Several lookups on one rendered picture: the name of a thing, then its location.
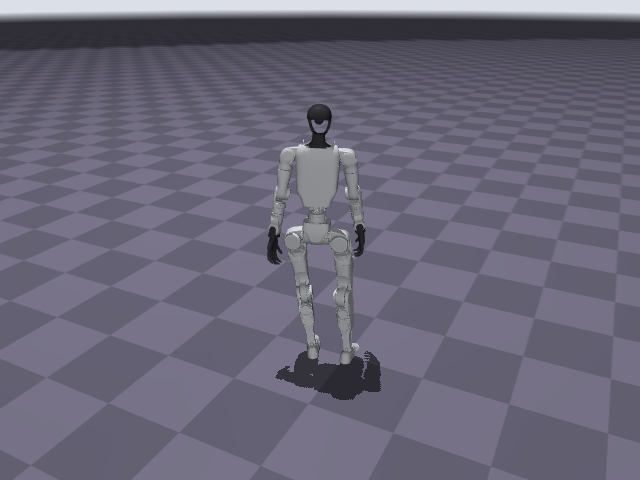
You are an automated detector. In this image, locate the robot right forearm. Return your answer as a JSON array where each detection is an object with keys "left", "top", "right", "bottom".
[{"left": 349, "top": 186, "right": 365, "bottom": 230}]

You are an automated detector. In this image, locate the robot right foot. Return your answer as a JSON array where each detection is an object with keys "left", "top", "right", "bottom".
[{"left": 339, "top": 343, "right": 359, "bottom": 364}]

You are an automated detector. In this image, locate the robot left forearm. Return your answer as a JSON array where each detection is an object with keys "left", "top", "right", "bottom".
[{"left": 268, "top": 186, "right": 286, "bottom": 235}]

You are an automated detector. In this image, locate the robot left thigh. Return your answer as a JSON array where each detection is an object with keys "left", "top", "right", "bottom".
[{"left": 284, "top": 226, "right": 314, "bottom": 303}]

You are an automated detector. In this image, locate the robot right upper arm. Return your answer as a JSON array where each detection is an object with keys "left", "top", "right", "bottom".
[{"left": 338, "top": 148, "right": 359, "bottom": 200}]

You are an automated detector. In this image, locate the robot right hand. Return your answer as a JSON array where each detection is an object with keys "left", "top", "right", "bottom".
[{"left": 353, "top": 224, "right": 366, "bottom": 257}]

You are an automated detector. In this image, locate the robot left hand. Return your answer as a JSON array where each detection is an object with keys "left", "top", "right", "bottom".
[{"left": 267, "top": 226, "right": 282, "bottom": 265}]

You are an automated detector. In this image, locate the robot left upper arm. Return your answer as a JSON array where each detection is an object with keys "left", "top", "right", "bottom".
[{"left": 276, "top": 147, "right": 298, "bottom": 200}]

